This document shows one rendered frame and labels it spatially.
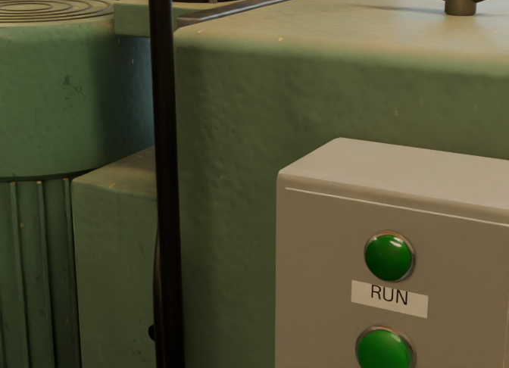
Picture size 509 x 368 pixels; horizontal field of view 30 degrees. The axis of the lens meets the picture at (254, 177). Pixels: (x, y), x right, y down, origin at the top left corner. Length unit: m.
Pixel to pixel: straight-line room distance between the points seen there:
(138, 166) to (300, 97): 0.18
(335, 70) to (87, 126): 0.21
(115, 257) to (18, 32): 0.14
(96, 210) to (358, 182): 0.23
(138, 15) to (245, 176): 0.14
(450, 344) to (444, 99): 0.10
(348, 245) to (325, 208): 0.02
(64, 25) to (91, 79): 0.04
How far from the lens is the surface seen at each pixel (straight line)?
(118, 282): 0.56
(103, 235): 0.56
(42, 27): 0.57
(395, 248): 0.35
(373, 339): 0.36
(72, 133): 0.58
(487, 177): 0.37
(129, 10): 0.55
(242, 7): 0.52
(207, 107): 0.45
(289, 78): 0.42
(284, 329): 0.39
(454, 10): 0.50
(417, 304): 0.36
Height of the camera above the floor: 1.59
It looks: 18 degrees down
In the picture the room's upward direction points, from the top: straight up
